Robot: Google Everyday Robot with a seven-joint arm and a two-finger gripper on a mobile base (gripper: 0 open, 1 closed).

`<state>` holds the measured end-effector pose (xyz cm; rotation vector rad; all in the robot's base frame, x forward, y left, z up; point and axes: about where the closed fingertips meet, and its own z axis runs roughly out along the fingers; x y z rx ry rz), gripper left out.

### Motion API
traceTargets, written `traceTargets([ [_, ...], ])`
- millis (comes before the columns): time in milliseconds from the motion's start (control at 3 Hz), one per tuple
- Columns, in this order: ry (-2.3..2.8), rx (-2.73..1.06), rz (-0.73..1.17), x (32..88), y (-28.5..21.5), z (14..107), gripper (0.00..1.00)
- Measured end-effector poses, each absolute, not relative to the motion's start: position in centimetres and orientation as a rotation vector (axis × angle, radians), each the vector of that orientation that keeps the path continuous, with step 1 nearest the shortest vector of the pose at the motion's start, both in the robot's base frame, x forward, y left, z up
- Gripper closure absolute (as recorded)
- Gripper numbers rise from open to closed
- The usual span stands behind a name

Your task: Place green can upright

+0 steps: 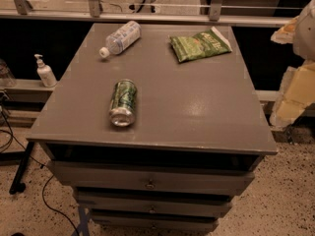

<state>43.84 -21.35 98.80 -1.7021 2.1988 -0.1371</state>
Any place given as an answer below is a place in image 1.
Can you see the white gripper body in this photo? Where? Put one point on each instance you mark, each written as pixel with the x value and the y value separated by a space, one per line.
pixel 305 33

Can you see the green soda can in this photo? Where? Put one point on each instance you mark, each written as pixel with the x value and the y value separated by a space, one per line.
pixel 123 103

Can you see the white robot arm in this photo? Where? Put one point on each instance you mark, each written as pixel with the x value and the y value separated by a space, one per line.
pixel 300 32

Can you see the green chip bag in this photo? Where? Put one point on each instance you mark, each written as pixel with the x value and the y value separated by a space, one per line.
pixel 208 43

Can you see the grey drawer cabinet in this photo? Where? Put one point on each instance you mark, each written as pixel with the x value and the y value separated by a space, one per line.
pixel 198 134

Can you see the clear plastic water bottle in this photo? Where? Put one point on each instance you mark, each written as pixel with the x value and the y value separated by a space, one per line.
pixel 121 39

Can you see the white pump dispenser bottle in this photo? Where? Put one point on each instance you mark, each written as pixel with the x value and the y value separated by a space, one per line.
pixel 45 72

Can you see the clear glass jar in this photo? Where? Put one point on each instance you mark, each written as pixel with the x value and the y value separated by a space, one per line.
pixel 7 79

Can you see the black stand leg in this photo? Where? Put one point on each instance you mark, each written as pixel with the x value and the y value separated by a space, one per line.
pixel 17 185

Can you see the metal railing frame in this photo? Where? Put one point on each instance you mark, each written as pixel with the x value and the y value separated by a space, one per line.
pixel 240 13

